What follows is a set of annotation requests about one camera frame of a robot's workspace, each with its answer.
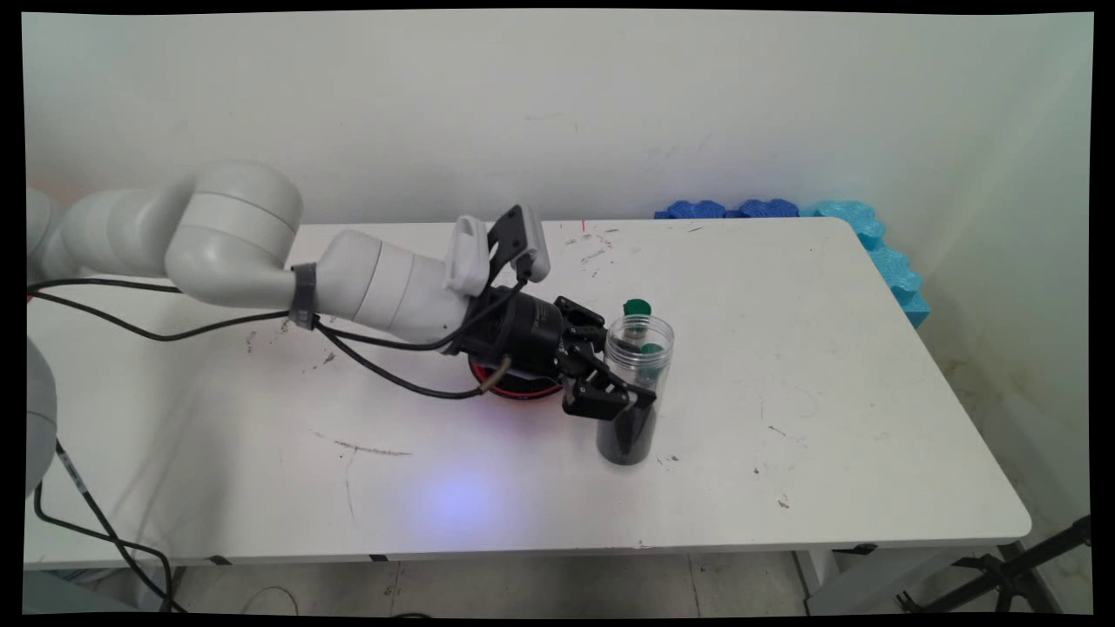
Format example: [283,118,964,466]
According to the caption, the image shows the black camera cable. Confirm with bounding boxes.
[26,277,532,354]

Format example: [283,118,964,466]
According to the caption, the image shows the grey cable strap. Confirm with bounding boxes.
[290,261,319,330]

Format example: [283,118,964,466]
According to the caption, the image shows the white table leg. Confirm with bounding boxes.
[791,542,1037,616]

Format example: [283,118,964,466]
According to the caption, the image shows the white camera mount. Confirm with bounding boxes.
[444,215,490,297]

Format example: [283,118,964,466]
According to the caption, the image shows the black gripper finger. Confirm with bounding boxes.
[561,347,658,422]
[554,296,609,350]

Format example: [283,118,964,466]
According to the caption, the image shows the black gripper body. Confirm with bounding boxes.
[455,290,567,386]

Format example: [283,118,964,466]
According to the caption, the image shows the light blue foam mat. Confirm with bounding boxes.
[800,199,931,330]

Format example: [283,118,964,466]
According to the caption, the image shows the black tripod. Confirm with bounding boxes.
[897,514,1092,615]

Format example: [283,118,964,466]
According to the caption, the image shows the red bowl with black rim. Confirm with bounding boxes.
[468,353,565,402]

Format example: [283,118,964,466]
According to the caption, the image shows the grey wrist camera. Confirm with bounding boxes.
[488,205,551,284]

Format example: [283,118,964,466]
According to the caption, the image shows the black grains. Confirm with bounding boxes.
[598,405,656,465]

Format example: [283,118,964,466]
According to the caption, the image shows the clear plastic jar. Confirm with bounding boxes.
[596,313,676,467]

